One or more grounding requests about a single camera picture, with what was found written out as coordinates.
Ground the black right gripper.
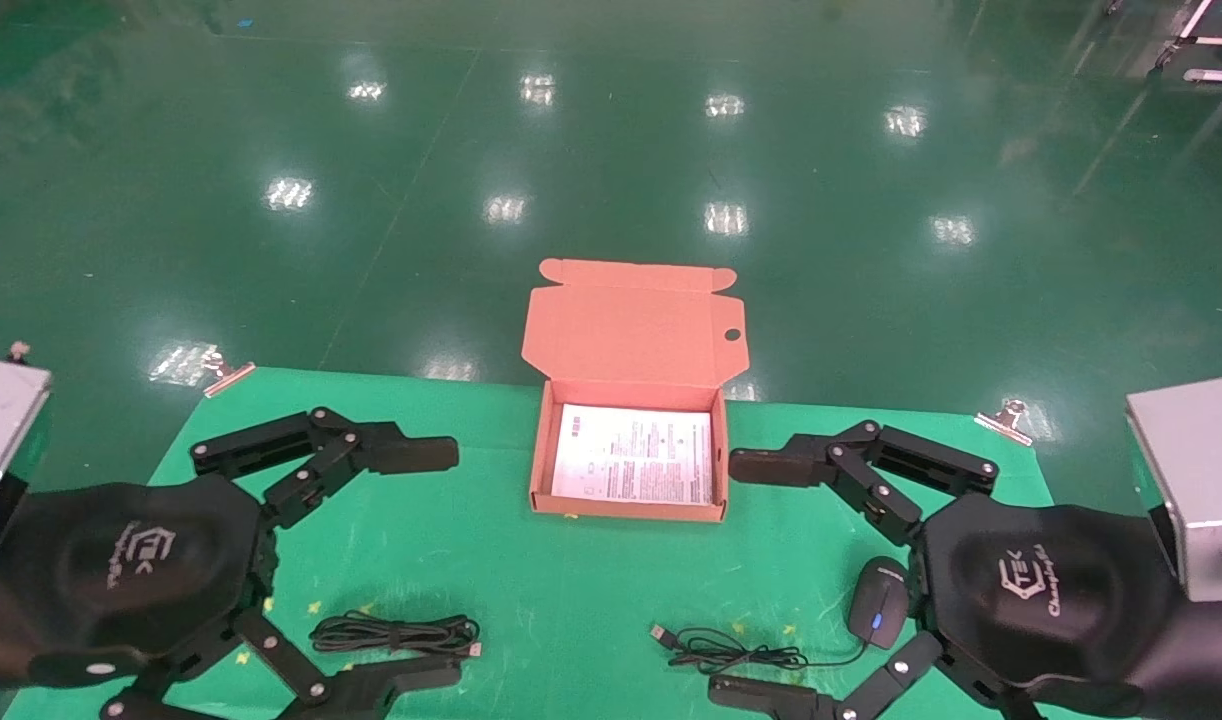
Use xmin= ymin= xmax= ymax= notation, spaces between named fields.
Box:
xmin=916 ymin=495 xmax=1182 ymax=693

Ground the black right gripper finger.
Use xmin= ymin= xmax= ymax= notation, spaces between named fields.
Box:
xmin=709 ymin=630 xmax=1052 ymax=720
xmin=729 ymin=420 xmax=999 ymax=546

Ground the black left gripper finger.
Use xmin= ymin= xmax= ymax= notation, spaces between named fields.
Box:
xmin=191 ymin=407 xmax=459 ymax=531

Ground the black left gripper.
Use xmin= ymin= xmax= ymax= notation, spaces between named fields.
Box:
xmin=0 ymin=475 xmax=462 ymax=720

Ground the black data cable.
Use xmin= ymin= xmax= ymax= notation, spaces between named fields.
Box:
xmin=309 ymin=612 xmax=482 ymax=659

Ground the black wired computer mouse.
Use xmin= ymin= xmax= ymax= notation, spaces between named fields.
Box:
xmin=651 ymin=557 xmax=910 ymax=673

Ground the open orange cardboard box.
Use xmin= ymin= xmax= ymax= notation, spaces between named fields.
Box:
xmin=521 ymin=258 xmax=747 ymax=523

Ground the white printed instruction sheet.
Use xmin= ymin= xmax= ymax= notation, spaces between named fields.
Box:
xmin=551 ymin=403 xmax=714 ymax=506

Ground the metal binder clip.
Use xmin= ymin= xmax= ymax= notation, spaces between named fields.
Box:
xmin=203 ymin=350 xmax=257 ymax=398
xmin=974 ymin=399 xmax=1034 ymax=446

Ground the green table mat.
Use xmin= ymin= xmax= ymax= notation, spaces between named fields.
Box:
xmin=1 ymin=367 xmax=1142 ymax=720

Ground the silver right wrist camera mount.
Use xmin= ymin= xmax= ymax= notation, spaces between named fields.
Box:
xmin=1126 ymin=378 xmax=1222 ymax=603

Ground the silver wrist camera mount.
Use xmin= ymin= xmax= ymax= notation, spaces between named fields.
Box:
xmin=0 ymin=355 xmax=52 ymax=571
xmin=1126 ymin=378 xmax=1222 ymax=603

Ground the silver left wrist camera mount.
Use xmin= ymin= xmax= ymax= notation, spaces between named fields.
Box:
xmin=0 ymin=355 xmax=52 ymax=571

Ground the white metal rack frame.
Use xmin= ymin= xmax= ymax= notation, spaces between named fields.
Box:
xmin=1156 ymin=0 xmax=1222 ymax=86

